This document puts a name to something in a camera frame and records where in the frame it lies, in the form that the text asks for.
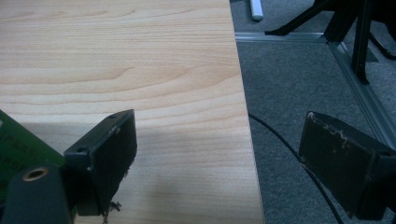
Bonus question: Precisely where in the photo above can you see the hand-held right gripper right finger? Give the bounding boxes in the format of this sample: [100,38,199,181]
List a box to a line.
[298,111,396,221]

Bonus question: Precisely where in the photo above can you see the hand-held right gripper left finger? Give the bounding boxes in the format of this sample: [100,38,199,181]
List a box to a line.
[63,108,138,217]

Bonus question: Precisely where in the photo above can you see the green circuit board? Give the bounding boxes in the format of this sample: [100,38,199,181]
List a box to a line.
[0,109,66,200]

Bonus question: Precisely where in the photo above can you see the black stand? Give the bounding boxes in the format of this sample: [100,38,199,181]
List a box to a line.
[264,0,396,86]

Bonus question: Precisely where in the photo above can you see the white tube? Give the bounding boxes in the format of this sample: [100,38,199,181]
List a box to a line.
[249,0,264,22]

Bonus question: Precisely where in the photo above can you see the black cable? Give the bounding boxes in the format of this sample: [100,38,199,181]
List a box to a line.
[247,113,346,224]

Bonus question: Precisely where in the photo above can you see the aluminium frame rail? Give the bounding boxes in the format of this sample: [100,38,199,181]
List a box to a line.
[234,31,396,151]

